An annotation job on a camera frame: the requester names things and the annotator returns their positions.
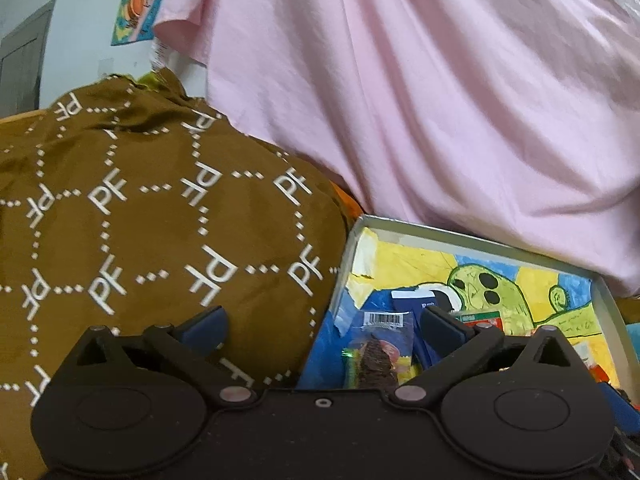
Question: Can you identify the red snack packet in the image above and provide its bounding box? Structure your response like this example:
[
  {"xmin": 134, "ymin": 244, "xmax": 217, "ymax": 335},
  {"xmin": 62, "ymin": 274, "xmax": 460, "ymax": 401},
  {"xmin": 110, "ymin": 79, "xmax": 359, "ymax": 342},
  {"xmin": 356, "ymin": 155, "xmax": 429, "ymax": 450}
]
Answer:
[{"xmin": 590, "ymin": 360, "xmax": 618, "ymax": 386}]

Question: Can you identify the grey tray with cartoon drawing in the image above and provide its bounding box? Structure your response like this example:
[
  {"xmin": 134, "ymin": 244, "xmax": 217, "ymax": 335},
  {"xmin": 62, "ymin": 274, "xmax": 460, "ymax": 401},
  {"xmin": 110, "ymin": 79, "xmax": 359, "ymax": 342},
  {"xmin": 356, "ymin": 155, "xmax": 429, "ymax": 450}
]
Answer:
[{"xmin": 295, "ymin": 214, "xmax": 627, "ymax": 396}]

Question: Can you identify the yellow green cloth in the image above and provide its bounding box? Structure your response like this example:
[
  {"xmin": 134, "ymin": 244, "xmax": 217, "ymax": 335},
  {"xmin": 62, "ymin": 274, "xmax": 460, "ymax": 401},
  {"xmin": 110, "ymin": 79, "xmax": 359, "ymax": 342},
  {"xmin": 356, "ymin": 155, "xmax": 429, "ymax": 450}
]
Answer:
[{"xmin": 135, "ymin": 72, "xmax": 166, "ymax": 92}]

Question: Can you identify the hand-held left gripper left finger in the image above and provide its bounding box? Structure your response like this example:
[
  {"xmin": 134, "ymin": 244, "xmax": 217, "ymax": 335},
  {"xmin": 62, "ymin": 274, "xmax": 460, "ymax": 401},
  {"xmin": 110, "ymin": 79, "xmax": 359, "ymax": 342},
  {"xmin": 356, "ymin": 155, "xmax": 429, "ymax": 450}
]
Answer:
[{"xmin": 65, "ymin": 306, "xmax": 258, "ymax": 406}]

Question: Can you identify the pink hanging sheet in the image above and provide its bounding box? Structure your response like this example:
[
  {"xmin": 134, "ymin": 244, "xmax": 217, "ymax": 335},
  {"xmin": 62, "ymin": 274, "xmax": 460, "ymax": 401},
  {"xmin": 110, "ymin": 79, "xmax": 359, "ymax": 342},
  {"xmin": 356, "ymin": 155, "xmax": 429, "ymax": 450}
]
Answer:
[{"xmin": 152, "ymin": 0, "xmax": 640, "ymax": 297}]

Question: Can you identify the brown patterned quilt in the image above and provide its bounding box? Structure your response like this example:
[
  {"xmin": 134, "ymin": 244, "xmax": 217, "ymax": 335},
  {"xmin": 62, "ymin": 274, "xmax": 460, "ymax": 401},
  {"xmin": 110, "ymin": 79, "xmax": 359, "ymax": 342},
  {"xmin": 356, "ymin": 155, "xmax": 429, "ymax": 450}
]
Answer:
[{"xmin": 0, "ymin": 67, "xmax": 351, "ymax": 480}]

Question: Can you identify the colourful wall poster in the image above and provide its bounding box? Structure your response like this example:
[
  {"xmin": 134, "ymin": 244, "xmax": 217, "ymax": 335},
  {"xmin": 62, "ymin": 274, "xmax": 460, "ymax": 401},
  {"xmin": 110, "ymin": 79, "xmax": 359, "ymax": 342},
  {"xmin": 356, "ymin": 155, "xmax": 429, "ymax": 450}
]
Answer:
[{"xmin": 111, "ymin": 0, "xmax": 166, "ymax": 47}]

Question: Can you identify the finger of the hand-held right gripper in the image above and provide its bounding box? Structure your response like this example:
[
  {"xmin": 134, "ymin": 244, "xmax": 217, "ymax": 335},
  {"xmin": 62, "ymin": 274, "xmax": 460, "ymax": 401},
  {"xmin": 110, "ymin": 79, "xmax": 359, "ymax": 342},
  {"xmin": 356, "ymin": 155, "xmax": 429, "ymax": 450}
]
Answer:
[{"xmin": 597, "ymin": 382, "xmax": 640, "ymax": 433}]

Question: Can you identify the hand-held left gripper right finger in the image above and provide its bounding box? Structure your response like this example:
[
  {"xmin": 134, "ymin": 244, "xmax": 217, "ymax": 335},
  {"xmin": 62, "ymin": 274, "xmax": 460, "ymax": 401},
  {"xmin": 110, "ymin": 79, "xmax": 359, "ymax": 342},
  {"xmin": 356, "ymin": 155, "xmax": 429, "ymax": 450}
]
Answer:
[{"xmin": 390, "ymin": 305, "xmax": 578, "ymax": 406}]

